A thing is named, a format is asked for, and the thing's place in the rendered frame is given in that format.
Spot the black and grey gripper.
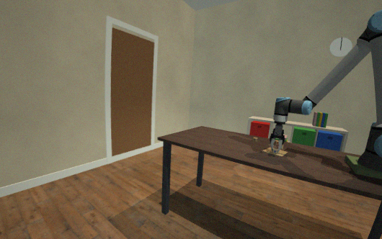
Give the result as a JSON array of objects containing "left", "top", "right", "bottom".
[{"left": 270, "top": 121, "right": 285, "bottom": 153}]

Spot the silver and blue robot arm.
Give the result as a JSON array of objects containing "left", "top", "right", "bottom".
[{"left": 273, "top": 10, "right": 382, "bottom": 172}]

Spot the tan flat mat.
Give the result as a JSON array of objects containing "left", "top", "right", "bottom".
[{"left": 263, "top": 148, "right": 287, "bottom": 157}]

